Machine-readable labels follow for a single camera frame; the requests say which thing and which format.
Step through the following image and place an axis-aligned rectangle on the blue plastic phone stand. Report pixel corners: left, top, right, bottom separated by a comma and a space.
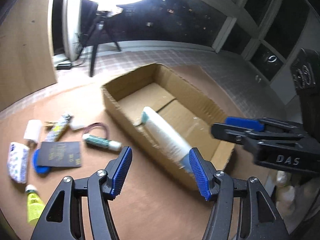
31, 148, 52, 175

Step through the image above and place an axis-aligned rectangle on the yellow plastic shuttlecock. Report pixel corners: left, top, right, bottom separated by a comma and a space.
25, 184, 45, 226

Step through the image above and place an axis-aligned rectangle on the patterned tissue pack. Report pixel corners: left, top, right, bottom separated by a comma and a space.
7, 142, 29, 184

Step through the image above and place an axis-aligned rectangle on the white eraser block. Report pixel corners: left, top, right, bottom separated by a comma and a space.
69, 118, 87, 131

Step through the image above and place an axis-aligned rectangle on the black paper tag card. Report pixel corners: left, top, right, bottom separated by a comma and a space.
36, 141, 82, 168

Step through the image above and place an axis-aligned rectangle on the light wood headboard panel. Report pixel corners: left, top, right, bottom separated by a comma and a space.
1, 0, 57, 109

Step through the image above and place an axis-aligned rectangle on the black floor power strip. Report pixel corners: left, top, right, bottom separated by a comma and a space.
56, 63, 73, 70

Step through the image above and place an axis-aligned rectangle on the brown cardboard box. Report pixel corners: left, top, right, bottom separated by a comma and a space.
101, 63, 234, 191

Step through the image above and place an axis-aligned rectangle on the dark red hair tie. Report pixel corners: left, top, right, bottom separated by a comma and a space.
83, 122, 110, 140

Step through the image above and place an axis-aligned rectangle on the white patterned cream tube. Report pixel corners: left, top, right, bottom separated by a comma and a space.
44, 114, 73, 142

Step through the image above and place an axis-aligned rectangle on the white lotion bottle blue cap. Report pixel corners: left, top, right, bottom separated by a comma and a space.
141, 107, 193, 174

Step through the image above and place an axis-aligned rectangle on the right gloved hand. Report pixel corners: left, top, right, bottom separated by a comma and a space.
276, 171, 319, 219

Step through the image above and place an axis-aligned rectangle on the white charger plug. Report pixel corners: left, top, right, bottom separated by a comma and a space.
23, 119, 42, 146

